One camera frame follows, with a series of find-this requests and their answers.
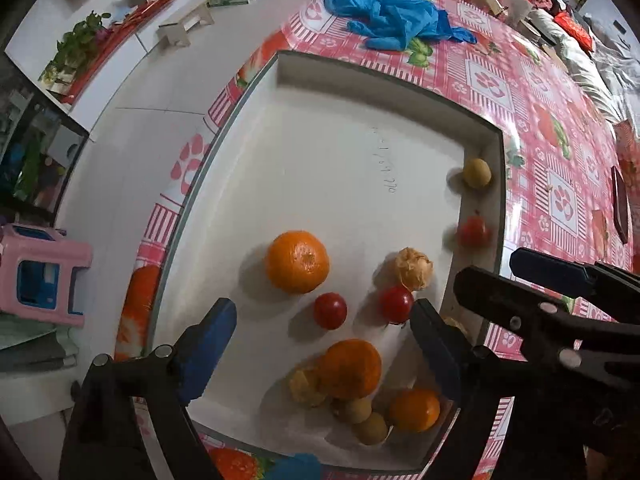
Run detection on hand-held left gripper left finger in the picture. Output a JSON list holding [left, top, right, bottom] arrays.
[[59, 297, 238, 480]]

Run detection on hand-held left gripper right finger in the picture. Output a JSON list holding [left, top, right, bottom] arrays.
[[409, 297, 526, 480]]

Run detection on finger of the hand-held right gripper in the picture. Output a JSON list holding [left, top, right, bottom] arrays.
[[509, 246, 640, 323], [452, 266, 640, 391]]

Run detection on red cherry tomato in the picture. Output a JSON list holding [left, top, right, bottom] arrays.
[[313, 292, 348, 331], [457, 215, 492, 248], [378, 285, 416, 325]]

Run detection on small orange tangerine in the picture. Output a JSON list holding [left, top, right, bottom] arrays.
[[389, 389, 442, 433]]

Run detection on yellow-brown longan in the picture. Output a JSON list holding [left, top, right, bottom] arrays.
[[461, 157, 493, 190], [332, 396, 373, 424], [351, 411, 390, 446]]

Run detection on white shallow tray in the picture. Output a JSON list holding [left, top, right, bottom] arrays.
[[147, 50, 508, 471]]

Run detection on black smartphone red case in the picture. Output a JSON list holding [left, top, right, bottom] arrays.
[[611, 165, 632, 245]]

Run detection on blue plastic item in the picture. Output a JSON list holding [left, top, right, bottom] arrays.
[[272, 452, 323, 480]]

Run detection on pale green folded cloth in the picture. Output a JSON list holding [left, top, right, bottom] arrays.
[[0, 317, 81, 373]]

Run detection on pink plastic stool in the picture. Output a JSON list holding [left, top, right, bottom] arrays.
[[0, 223, 94, 328]]

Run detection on pink strawberry print tablecloth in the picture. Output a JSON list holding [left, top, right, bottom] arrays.
[[114, 0, 640, 480]]

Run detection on grey quilted bedding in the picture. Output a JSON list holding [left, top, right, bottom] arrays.
[[530, 5, 640, 126]]

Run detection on dark glass cabinet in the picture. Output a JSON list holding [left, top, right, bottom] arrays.
[[0, 80, 91, 221]]

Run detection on blue disposable gloves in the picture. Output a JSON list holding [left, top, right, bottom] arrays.
[[324, 0, 478, 52]]

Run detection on white low cabinet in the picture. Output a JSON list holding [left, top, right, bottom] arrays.
[[5, 0, 211, 143]]

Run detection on green potted plant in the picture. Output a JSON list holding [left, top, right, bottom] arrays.
[[40, 11, 113, 86]]

